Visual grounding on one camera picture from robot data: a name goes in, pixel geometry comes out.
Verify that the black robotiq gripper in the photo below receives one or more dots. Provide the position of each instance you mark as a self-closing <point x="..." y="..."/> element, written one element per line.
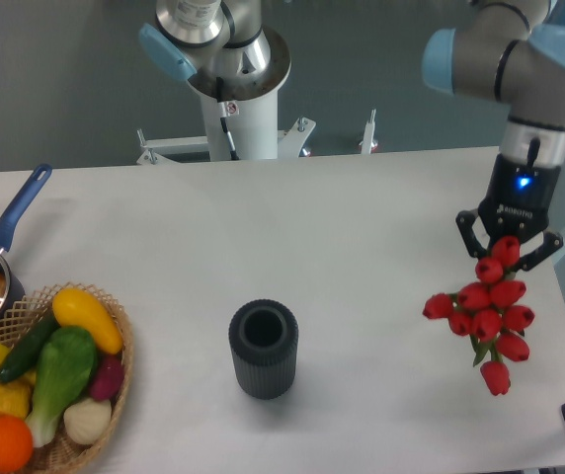
<point x="516" y="204"/>

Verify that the red tulip bouquet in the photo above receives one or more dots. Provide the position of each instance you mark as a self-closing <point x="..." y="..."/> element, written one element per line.
<point x="488" y="313"/>

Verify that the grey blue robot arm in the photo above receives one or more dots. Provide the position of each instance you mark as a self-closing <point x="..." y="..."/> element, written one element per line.
<point x="512" y="54"/>

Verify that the dark grey ribbed vase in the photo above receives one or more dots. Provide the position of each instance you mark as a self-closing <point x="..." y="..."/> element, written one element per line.
<point x="263" y="337"/>

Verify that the purple red radish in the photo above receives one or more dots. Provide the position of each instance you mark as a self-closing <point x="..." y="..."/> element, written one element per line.
<point x="107" y="380"/>

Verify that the yellow squash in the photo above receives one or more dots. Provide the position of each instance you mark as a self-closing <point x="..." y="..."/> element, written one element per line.
<point x="73" y="306"/>

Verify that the green lettuce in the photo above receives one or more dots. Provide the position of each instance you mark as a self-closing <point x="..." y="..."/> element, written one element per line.
<point x="65" y="366"/>

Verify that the white garlic bulb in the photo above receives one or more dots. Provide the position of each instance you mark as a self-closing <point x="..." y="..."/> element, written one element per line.
<point x="86" y="421"/>

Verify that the woven wicker basket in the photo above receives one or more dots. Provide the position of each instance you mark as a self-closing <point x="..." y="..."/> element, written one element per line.
<point x="63" y="455"/>

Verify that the dark green cucumber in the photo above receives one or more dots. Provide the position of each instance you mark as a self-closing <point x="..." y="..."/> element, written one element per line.
<point x="25" y="354"/>

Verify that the orange fruit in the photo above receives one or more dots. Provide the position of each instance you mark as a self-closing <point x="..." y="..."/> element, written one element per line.
<point x="16" y="444"/>

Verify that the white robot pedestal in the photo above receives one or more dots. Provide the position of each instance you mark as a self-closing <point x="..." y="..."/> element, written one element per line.
<point x="235" y="130"/>

